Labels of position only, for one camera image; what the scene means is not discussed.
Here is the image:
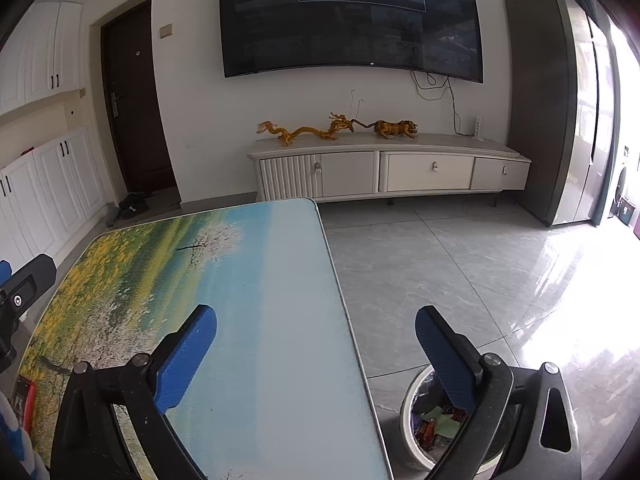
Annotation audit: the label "mint green plastic bag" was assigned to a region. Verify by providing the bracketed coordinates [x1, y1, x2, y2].
[420, 406, 461, 441]

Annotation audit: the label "thin power cable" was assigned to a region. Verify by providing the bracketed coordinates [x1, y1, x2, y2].
[411, 70, 476, 137]

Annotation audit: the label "grey refrigerator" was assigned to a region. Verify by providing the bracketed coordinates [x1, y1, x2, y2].
[504, 0, 618, 227]

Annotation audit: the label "white television stand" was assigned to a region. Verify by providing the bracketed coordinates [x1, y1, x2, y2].
[247, 132, 532, 207]

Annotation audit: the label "golden tiger figurine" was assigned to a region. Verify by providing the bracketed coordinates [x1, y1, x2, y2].
[372, 119, 420, 140]

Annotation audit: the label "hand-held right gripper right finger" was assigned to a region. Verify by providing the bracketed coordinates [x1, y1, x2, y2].
[415, 305, 585, 480]

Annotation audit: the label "person's left forearm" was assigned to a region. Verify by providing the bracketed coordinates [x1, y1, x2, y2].
[0, 385, 51, 480]

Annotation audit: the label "white base cabinets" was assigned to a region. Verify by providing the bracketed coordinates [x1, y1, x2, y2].
[0, 127, 108, 271]

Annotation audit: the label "white round trash bin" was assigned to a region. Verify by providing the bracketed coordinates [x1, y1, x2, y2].
[399, 364, 506, 473]

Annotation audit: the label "wall-mounted curved television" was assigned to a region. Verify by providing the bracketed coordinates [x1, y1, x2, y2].
[219, 0, 485, 84]

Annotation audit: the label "golden dragon figurine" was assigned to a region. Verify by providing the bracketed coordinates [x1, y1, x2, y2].
[256, 112, 358, 147]

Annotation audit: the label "white wall cabinets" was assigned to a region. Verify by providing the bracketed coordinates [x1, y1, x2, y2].
[0, 1, 83, 116]

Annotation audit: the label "landscape print folding table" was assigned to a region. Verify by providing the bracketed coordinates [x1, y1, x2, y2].
[17, 197, 393, 480]

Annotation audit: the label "black shoes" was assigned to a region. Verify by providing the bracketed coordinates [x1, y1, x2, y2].
[117, 192, 150, 218]

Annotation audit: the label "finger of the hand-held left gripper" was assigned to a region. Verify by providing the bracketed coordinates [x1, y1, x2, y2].
[0, 254, 57, 317]

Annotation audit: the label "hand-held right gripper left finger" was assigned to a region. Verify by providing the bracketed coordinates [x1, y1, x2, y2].
[50, 304, 217, 480]

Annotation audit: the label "white washing machine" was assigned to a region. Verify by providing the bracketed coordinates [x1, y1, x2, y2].
[612, 145, 633, 216]

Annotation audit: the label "dark brown entrance door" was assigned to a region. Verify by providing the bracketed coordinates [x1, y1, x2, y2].
[100, 0, 180, 198]

